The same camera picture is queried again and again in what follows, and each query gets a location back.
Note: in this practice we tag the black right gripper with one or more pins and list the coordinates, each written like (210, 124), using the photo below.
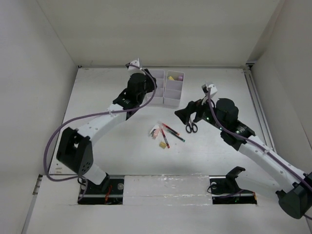
(199, 105)

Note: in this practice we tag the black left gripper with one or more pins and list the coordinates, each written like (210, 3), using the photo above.
(150, 82)

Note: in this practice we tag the black handled scissors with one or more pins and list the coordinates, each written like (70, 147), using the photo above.
(191, 127)

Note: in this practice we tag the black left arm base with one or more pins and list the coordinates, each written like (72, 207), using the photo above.
(92, 194)

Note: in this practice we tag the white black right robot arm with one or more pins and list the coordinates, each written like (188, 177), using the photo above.
(289, 186)

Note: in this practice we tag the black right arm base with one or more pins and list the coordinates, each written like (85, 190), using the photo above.
(225, 190)

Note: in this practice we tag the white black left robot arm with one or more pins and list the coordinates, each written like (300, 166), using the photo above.
(75, 148)

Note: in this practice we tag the green pen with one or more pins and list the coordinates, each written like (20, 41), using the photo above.
(175, 135)

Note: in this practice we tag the white left organizer box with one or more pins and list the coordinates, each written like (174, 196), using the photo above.
(159, 75)

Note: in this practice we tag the white organizer box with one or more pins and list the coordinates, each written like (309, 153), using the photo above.
(173, 89)
(159, 75)

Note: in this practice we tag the pink red pen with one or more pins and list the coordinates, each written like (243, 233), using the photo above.
(163, 134)

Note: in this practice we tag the white right organizer box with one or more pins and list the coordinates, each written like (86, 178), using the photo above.
(173, 89)

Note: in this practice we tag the yellow staple box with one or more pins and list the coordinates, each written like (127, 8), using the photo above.
(162, 145)

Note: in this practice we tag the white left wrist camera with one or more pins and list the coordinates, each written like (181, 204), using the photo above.
(134, 67)

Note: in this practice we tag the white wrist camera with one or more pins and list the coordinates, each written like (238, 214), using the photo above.
(209, 88)
(134, 67)

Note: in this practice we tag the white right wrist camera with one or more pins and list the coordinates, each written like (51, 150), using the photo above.
(209, 88)

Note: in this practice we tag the aluminium side rail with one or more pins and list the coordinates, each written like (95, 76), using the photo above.
(265, 130)

